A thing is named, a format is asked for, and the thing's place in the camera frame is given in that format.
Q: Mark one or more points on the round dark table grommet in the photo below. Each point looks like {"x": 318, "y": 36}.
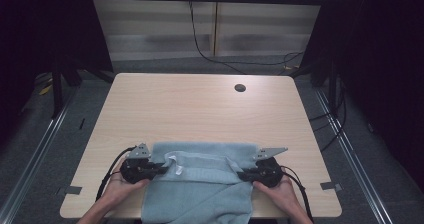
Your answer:
{"x": 240, "y": 87}

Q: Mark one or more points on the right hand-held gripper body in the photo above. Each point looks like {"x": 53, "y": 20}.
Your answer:
{"x": 270, "y": 174}

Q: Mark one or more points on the grey tape strip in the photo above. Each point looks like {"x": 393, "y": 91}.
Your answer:
{"x": 331, "y": 186}
{"x": 73, "y": 190}

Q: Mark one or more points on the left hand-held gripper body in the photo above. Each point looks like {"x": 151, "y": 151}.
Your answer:
{"x": 135, "y": 170}

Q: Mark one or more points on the yellow floor object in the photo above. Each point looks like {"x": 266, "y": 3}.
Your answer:
{"x": 45, "y": 90}

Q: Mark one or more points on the black metal stand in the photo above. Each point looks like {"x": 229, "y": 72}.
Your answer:
{"x": 57, "y": 90}

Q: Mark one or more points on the person's right hand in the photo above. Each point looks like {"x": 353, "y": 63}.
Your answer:
{"x": 283, "y": 195}

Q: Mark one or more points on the black curtain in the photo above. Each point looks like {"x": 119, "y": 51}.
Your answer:
{"x": 46, "y": 27}
{"x": 380, "y": 67}

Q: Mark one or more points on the person's left hand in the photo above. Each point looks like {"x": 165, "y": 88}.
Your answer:
{"x": 120, "y": 192}

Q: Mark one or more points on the metal floor rail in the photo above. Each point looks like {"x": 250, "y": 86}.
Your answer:
{"x": 36, "y": 154}
{"x": 353, "y": 157}

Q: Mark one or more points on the light blue towel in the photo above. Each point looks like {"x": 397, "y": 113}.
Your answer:
{"x": 200, "y": 190}

